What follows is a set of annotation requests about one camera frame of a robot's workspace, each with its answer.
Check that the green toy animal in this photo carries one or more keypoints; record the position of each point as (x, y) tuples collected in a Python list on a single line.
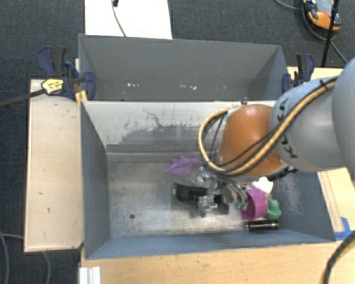
[(274, 210)]

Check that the pale wood flat board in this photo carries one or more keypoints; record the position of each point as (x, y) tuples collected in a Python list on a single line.
[(53, 173)]

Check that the black cylindrical battery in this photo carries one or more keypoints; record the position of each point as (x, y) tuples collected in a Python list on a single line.
[(261, 226)]

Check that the purple toy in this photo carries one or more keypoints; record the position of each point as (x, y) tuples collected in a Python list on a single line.
[(182, 164)]

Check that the grey metal bin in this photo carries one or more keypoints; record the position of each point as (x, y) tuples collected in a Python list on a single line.
[(154, 194)]

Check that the black cylinder on white bracket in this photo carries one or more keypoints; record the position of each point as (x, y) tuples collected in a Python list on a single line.
[(263, 185)]

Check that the magenta plastic cup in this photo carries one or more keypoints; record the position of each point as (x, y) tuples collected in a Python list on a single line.
[(256, 206)]

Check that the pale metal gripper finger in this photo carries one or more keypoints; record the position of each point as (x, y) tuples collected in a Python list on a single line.
[(204, 211), (203, 201)]

